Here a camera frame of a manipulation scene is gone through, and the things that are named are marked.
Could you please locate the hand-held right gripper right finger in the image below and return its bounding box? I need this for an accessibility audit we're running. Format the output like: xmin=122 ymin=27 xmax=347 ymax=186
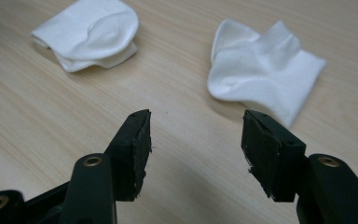
xmin=241 ymin=109 xmax=358 ymax=224

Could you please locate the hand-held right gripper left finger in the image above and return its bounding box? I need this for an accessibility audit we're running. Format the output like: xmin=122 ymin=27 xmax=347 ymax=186
xmin=60 ymin=109 xmax=153 ymax=224

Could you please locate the white ankle sock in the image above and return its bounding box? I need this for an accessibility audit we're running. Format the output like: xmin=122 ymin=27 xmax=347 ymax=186
xmin=31 ymin=0 xmax=140 ymax=74
xmin=207 ymin=18 xmax=327 ymax=129

